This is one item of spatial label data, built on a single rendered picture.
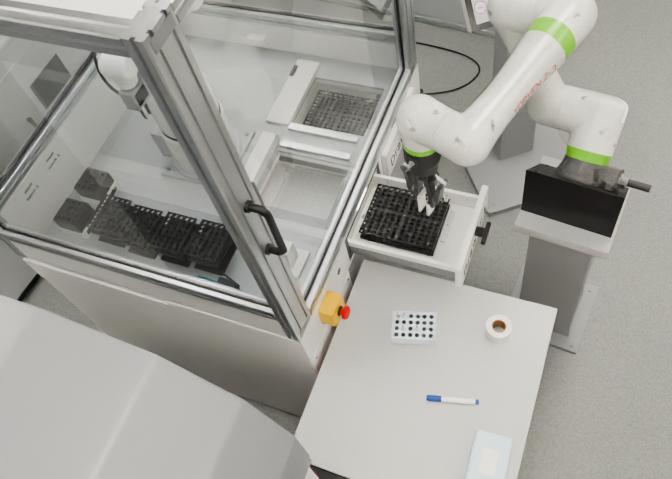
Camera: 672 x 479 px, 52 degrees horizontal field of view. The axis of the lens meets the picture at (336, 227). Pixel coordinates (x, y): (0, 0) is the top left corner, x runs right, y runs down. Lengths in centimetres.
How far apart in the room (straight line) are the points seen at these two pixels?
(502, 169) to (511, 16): 143
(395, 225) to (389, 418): 55
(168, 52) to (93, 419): 51
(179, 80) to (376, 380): 114
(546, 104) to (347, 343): 89
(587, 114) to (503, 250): 107
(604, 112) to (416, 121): 66
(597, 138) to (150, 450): 148
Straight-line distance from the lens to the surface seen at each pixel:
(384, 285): 206
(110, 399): 100
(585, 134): 205
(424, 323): 198
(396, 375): 195
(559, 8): 174
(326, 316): 188
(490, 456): 184
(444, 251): 202
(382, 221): 201
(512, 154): 319
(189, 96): 109
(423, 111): 156
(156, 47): 100
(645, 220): 314
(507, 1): 183
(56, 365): 103
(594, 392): 277
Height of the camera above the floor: 259
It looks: 57 degrees down
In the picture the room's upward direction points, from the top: 17 degrees counter-clockwise
